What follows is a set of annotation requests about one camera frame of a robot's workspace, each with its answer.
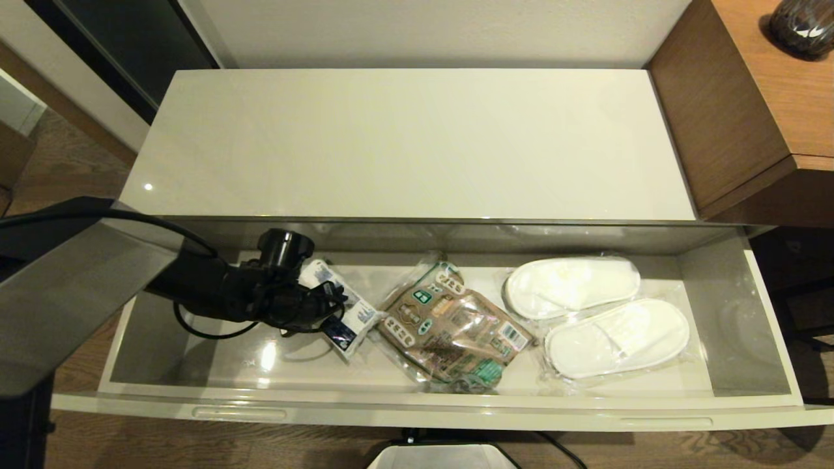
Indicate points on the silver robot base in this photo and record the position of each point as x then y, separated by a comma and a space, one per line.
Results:
443, 459

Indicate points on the bagged white slippers showing soles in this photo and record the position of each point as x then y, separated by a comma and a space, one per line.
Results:
573, 286

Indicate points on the dark glass vase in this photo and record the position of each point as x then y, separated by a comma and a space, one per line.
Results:
801, 29

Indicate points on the white blue-patterned tissue packet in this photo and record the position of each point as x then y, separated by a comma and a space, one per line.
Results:
357, 316

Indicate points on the brown printed snack packet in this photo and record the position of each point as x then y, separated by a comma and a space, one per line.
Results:
449, 329

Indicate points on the brown wooden desk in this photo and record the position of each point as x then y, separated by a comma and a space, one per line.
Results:
730, 104

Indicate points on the dark glass door panel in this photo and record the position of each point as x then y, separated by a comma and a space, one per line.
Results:
130, 45

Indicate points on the brown wooden furniture piece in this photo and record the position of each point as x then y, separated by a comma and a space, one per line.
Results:
13, 153

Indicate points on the glossy cream drawer cabinet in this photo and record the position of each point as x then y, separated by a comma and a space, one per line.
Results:
404, 143

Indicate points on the white furniture corner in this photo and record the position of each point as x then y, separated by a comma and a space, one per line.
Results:
16, 104

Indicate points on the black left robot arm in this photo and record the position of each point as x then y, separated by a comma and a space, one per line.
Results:
78, 286

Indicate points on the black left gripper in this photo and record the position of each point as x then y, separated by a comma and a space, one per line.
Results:
303, 309

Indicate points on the wide cream cabinet drawer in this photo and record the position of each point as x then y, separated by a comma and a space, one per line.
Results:
456, 407

